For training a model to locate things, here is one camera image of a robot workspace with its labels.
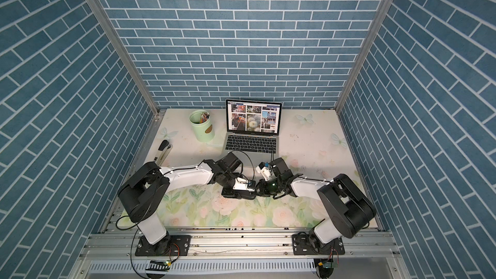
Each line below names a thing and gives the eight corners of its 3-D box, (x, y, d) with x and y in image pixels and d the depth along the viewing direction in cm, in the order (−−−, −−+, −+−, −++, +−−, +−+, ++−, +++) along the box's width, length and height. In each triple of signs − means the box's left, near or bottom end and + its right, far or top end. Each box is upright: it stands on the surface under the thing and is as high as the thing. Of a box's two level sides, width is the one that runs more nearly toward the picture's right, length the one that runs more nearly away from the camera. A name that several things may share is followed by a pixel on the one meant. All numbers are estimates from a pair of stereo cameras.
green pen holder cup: (195, 142, 107) (186, 121, 94) (198, 128, 113) (191, 107, 100) (213, 142, 107) (207, 122, 94) (215, 128, 113) (210, 107, 100)
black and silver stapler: (153, 164, 99) (149, 159, 95) (166, 144, 107) (163, 139, 103) (161, 165, 98) (158, 160, 94) (174, 146, 106) (171, 140, 102)
